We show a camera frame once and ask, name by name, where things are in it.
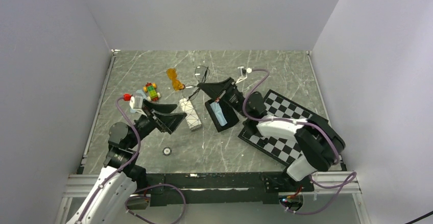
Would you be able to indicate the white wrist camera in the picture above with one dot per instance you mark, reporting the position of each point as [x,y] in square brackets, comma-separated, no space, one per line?
[243,74]
[135,103]

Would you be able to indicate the light blue cleaning cloth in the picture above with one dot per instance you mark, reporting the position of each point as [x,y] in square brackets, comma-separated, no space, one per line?
[140,93]

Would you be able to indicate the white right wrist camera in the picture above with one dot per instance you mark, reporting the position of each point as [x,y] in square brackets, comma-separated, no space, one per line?
[243,74]

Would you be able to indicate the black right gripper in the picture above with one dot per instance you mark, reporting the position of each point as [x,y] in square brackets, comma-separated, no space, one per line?
[217,90]

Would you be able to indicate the colourful toy brick car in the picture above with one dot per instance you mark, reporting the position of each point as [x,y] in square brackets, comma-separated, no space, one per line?
[151,90]

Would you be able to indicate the black glasses case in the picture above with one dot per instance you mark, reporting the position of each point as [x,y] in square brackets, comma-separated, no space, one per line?
[230,115]

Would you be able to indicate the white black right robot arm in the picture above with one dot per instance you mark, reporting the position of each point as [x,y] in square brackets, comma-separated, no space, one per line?
[321,146]

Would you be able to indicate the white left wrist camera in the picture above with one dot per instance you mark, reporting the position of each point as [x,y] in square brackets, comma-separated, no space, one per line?
[135,103]

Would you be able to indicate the thin black framed glasses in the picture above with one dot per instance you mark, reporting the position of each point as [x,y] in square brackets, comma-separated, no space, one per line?
[201,74]

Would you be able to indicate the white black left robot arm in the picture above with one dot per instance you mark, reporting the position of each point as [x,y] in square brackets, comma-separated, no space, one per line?
[120,179]

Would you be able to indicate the black table front rail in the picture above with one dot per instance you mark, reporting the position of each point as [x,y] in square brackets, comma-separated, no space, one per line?
[209,188]

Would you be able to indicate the small round metal disc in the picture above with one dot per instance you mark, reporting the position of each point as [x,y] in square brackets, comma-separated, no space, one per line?
[167,151]

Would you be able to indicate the black white chessboard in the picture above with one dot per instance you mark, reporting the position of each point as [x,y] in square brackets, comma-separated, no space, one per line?
[276,138]

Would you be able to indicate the white geometric glasses case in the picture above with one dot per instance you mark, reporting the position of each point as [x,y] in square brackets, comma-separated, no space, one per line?
[192,117]

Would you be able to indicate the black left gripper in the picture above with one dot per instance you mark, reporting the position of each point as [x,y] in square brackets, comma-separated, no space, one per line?
[168,121]

